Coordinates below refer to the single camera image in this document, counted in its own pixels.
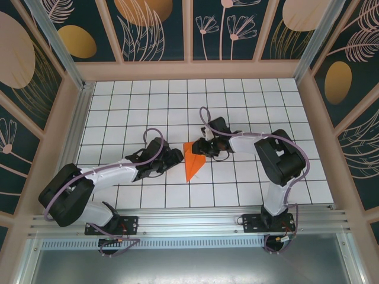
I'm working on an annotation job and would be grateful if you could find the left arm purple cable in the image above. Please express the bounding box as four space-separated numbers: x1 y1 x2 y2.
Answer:
43 127 141 258

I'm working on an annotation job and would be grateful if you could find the left base wires yellow connector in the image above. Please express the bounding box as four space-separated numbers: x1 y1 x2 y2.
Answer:
98 235 130 247

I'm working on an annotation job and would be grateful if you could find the right base wires yellow connector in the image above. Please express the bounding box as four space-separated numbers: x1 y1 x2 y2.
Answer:
265 226 297 246

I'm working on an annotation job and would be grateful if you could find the grey metal tray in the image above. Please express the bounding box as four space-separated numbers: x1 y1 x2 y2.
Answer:
16 230 367 284

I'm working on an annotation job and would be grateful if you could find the long aluminium base rail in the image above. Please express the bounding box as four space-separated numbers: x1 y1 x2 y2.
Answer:
28 208 354 237

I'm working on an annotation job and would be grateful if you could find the orange paper sheet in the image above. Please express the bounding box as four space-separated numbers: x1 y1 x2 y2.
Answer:
183 141 206 183

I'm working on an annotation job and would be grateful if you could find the slotted grey cable duct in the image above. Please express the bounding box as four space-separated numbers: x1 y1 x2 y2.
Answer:
41 235 269 250

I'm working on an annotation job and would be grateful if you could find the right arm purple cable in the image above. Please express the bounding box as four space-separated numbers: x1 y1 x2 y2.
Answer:
198 106 311 256

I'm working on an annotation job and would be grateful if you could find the base wires yellow connector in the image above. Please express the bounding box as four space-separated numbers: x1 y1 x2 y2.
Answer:
265 226 297 246
98 235 130 247

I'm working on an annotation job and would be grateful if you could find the aluminium frame post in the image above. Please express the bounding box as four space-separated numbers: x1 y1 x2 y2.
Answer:
23 0 87 90
294 0 346 85

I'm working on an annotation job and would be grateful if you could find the aluminium side rail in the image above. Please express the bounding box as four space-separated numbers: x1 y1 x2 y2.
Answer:
46 82 96 215

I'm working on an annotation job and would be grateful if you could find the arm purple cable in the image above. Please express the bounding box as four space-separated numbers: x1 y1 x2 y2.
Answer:
198 106 311 256
43 127 141 258

